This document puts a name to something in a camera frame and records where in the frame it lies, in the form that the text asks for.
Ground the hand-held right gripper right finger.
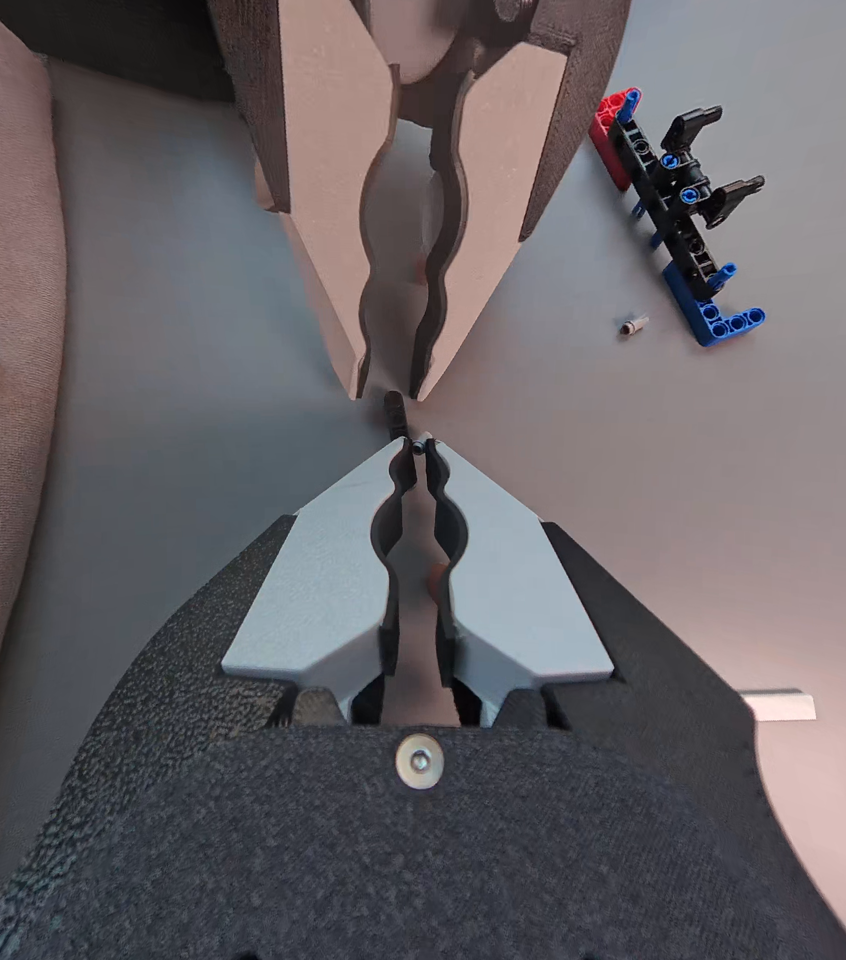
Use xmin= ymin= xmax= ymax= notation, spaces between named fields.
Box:
xmin=423 ymin=437 xmax=615 ymax=727

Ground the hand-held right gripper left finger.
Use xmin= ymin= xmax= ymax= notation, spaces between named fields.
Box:
xmin=220 ymin=437 xmax=418 ymax=727

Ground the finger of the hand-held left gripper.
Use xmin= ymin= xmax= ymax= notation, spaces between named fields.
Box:
xmin=275 ymin=0 xmax=401 ymax=401
xmin=408 ymin=28 xmax=575 ymax=402

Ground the black toy beam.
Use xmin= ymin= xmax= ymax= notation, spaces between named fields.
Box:
xmin=382 ymin=390 xmax=412 ymax=445

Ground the grey desk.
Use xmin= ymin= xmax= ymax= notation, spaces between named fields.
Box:
xmin=0 ymin=0 xmax=846 ymax=960

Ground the black blue red toy assembly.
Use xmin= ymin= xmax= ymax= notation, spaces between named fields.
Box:
xmin=589 ymin=86 xmax=767 ymax=348

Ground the dark cloth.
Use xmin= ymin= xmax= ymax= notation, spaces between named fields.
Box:
xmin=0 ymin=0 xmax=238 ymax=105

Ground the small white toy tile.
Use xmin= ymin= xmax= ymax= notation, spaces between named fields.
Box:
xmin=739 ymin=686 xmax=818 ymax=723

